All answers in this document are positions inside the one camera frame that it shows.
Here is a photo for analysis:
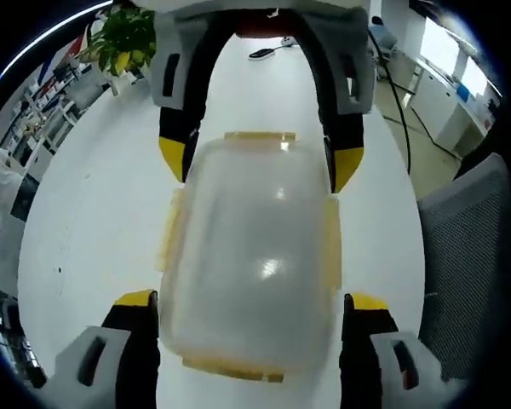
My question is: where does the clear container with yellow buckles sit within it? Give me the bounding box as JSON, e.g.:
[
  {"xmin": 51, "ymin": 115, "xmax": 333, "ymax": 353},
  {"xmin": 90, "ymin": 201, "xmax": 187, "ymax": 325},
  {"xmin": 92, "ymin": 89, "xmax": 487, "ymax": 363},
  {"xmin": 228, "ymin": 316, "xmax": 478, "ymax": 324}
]
[{"xmin": 155, "ymin": 130, "xmax": 342, "ymax": 383}]

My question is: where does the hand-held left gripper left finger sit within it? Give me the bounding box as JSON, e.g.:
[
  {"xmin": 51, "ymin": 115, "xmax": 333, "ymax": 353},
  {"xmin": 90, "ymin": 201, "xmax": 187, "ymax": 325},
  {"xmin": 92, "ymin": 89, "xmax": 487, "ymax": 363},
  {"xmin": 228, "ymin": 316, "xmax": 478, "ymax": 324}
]
[{"xmin": 42, "ymin": 289, "xmax": 161, "ymax": 409}]

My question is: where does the white storage shelving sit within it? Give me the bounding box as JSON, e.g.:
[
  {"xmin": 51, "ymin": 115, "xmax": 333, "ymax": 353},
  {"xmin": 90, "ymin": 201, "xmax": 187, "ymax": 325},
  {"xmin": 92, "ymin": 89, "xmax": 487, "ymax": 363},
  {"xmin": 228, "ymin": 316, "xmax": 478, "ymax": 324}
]
[{"xmin": 6, "ymin": 63, "xmax": 112, "ymax": 174}]

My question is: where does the red blue banner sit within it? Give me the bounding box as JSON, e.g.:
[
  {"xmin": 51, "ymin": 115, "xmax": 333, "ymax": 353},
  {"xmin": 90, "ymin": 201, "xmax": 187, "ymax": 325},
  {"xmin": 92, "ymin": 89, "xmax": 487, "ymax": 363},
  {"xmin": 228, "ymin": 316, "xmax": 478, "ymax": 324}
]
[{"xmin": 41, "ymin": 25, "xmax": 90, "ymax": 83}]

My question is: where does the white cabinet row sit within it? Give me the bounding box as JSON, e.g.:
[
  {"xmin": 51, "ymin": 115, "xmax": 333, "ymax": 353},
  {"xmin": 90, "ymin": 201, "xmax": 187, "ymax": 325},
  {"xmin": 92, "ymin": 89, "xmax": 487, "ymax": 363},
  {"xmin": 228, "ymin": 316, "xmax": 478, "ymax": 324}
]
[{"xmin": 411, "ymin": 54, "xmax": 496, "ymax": 159}]

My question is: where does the black floor cable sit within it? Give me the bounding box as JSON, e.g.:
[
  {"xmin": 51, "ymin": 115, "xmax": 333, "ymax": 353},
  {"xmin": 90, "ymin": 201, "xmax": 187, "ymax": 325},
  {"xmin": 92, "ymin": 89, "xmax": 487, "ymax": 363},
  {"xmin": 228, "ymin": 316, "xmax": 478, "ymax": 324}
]
[{"xmin": 373, "ymin": 40, "xmax": 413, "ymax": 176}]

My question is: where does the grey mesh office chair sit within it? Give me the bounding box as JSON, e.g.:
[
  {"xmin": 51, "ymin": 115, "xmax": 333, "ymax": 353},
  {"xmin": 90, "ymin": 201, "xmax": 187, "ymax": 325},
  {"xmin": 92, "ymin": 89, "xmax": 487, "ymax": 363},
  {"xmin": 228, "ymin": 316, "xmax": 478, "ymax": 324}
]
[{"xmin": 416, "ymin": 152, "xmax": 511, "ymax": 384}]

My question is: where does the long ceiling light strip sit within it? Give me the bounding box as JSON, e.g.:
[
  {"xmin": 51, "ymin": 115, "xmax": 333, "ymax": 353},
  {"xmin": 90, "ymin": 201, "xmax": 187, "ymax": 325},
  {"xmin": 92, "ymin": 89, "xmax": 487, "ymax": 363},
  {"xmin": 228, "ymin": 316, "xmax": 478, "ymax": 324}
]
[{"xmin": 0, "ymin": 0, "xmax": 114, "ymax": 81}]

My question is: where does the green potted plant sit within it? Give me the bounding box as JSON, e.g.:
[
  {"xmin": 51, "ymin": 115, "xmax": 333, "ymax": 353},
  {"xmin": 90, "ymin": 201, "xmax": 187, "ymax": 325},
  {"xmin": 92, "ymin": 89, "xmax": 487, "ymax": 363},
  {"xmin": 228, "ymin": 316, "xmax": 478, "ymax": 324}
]
[{"xmin": 78, "ymin": 4, "xmax": 158, "ymax": 97}]

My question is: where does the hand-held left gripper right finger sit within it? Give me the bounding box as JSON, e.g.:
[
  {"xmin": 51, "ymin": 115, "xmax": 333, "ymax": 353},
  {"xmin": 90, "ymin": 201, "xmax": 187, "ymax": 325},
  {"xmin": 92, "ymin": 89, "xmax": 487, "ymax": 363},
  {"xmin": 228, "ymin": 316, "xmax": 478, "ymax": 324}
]
[{"xmin": 339, "ymin": 291, "xmax": 461, "ymax": 409}]

